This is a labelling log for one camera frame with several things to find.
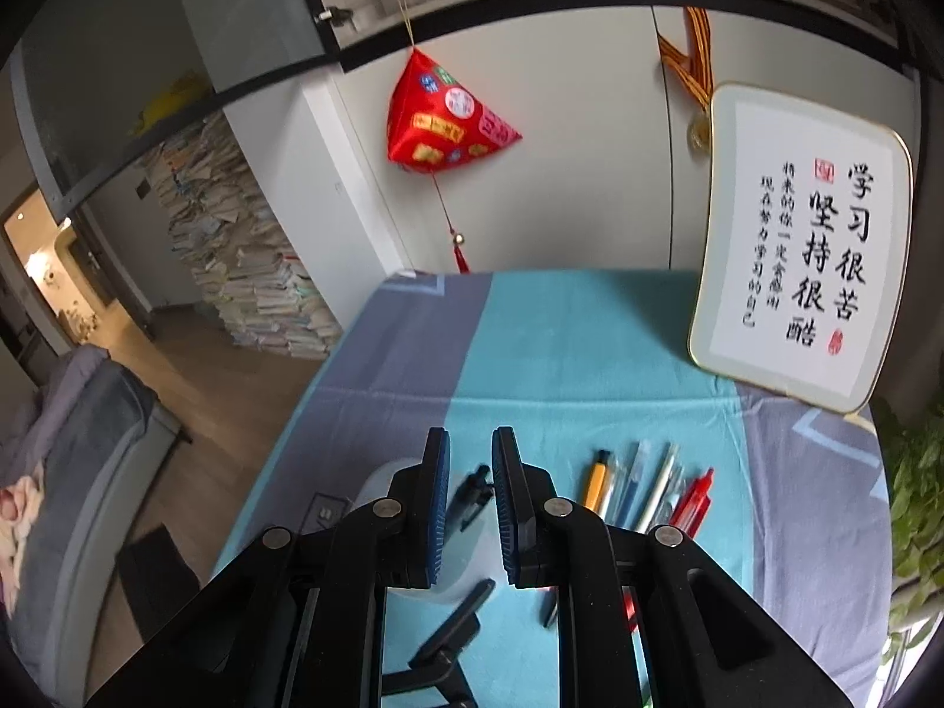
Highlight frosted translucent plastic cup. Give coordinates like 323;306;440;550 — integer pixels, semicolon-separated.
345;455;511;604

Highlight blue clear gel pen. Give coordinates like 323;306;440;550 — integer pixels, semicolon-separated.
613;440;651;529

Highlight white clear gel pen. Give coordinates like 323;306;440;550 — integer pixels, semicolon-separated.
635;444;679;534

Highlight red pen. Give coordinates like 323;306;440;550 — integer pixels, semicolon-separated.
669;468;714;527

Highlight red utility knife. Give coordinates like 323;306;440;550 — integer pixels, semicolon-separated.
672;496;712;539

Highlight yellow black pen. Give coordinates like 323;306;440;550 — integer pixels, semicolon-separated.
582;449;611;513

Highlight tall stack of books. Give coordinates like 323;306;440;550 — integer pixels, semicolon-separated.
141;112;342;361

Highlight teal and grey tablecloth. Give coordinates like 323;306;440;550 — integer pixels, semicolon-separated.
222;270;891;705

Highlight grey bed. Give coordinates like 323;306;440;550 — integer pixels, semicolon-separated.
2;345;182;706

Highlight red hanging fabric ornament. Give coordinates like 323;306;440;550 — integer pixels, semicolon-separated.
386;48;522;174

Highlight framed calligraphy sign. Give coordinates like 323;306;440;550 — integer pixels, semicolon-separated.
688;83;914;414

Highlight green potted plant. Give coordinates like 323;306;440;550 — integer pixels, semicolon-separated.
872;396;944;663

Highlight striped ribbon medal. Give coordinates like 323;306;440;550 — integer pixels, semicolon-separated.
658;6;715;155

